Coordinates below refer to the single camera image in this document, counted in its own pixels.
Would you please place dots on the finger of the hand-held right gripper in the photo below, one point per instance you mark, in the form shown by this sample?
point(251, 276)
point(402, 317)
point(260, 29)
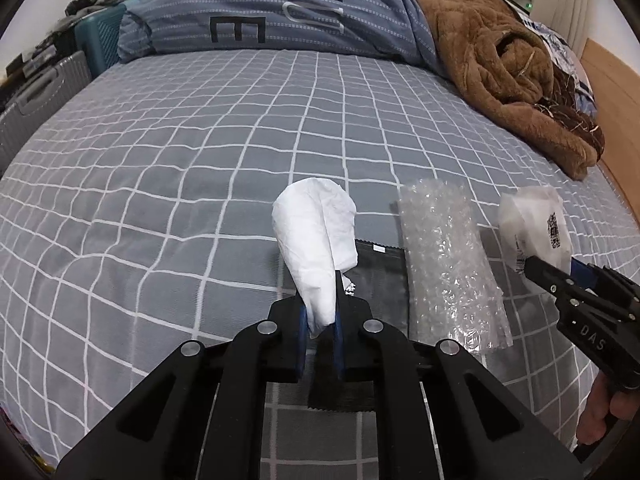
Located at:
point(582, 271)
point(547, 275)

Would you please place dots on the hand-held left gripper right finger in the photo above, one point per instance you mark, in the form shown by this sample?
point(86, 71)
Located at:
point(339, 350)

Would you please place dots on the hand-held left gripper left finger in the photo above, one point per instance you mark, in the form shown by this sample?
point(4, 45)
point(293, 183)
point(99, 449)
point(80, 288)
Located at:
point(301, 350)

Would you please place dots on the white plastic bag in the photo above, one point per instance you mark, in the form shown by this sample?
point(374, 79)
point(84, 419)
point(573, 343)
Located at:
point(530, 220)

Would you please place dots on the white tissue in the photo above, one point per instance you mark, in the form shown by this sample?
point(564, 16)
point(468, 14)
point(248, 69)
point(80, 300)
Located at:
point(310, 240)

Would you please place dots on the person's right hand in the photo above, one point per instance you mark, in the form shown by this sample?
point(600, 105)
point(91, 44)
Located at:
point(595, 415)

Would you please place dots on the black fabric swatch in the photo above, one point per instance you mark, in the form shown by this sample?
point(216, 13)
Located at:
point(380, 280)

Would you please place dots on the clear bubble wrap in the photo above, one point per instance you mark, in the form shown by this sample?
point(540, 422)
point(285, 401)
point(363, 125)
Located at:
point(445, 270)

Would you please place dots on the printed pillow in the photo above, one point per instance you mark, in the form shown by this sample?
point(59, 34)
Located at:
point(565, 55)

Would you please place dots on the bed with grey checked sheet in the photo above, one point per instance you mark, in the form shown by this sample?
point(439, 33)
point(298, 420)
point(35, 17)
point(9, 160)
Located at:
point(150, 185)

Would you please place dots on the brown fleece garment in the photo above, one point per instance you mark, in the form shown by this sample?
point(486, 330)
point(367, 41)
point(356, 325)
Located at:
point(480, 60)

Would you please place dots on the blue printed quilt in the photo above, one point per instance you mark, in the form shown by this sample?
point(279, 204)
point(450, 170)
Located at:
point(300, 10)

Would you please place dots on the grey suitcase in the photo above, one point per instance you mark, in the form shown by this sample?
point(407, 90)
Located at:
point(35, 100)

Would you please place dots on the teal suitcase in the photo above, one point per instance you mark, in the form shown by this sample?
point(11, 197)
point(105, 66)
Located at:
point(100, 35)

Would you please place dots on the black box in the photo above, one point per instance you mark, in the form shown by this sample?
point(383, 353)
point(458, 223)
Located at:
point(30, 60)

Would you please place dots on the wooden bed frame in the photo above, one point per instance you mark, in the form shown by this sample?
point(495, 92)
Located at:
point(615, 100)

